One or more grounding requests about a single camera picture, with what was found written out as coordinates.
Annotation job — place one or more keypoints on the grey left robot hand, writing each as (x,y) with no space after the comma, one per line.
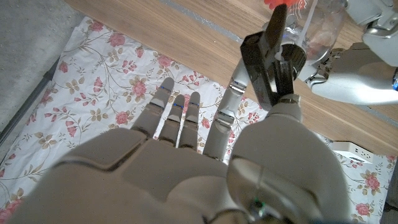
(367,74)

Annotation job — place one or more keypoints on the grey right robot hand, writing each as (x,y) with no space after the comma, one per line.
(174,180)

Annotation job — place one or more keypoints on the clear plastic dispenser bottle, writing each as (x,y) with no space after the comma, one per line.
(323,31)

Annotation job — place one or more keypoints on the orange spiky stress ball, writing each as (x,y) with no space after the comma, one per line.
(280,2)

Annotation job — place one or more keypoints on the white power strip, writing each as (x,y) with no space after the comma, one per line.
(351,151)

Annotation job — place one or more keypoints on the floral backdrop cloth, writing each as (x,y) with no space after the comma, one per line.
(93,93)

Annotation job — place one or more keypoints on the black backdrop stand pole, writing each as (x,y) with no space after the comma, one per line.
(29,101)

